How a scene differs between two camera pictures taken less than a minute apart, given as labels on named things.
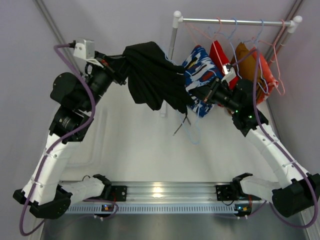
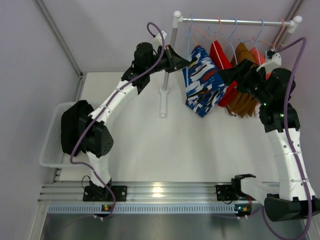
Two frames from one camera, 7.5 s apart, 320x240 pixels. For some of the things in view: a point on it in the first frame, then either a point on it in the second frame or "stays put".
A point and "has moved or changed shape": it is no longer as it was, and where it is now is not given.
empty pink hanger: x=274 y=44 stays put
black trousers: x=154 y=78 has moved or changed shape
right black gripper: x=210 y=90 -> x=244 y=79
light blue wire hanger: x=199 y=121 -> x=187 y=49
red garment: x=220 y=60 stays put
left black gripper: x=116 y=69 -> x=169 y=59
